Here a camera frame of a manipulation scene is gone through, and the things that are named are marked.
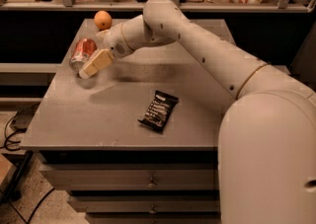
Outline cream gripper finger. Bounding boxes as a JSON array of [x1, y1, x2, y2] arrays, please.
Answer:
[[79, 49, 114, 79], [96, 30, 108, 41]]

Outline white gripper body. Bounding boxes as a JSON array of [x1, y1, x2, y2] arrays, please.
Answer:
[[103, 24, 134, 58]]

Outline red coke can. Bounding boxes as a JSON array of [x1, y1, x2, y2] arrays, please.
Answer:
[[69, 38, 97, 72]]

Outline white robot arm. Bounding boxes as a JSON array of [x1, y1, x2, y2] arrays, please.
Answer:
[[79, 0, 316, 224]]

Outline orange fruit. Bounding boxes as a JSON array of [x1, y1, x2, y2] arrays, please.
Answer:
[[94, 11, 113, 30]]

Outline black snack bar wrapper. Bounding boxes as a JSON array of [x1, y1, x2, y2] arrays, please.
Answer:
[[138, 90, 179, 133]]

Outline grey drawer cabinet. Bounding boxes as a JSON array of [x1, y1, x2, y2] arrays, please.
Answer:
[[19, 18, 291, 224]]

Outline top drawer knob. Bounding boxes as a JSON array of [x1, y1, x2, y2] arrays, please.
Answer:
[[147, 178, 157, 188]]

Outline drawer knob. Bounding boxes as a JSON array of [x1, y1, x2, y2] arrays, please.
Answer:
[[148, 205, 157, 214], [147, 178, 157, 188]]

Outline middle drawer knob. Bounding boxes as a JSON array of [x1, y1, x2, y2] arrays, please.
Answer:
[[148, 205, 157, 214]]

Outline black cables left floor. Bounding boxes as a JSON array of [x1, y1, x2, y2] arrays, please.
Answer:
[[0, 103, 40, 152]]

